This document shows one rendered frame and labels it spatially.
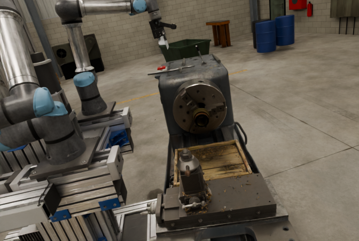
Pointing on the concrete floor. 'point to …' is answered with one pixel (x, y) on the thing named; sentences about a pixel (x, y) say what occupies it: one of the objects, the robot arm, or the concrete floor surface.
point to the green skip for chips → (185, 49)
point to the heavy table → (220, 32)
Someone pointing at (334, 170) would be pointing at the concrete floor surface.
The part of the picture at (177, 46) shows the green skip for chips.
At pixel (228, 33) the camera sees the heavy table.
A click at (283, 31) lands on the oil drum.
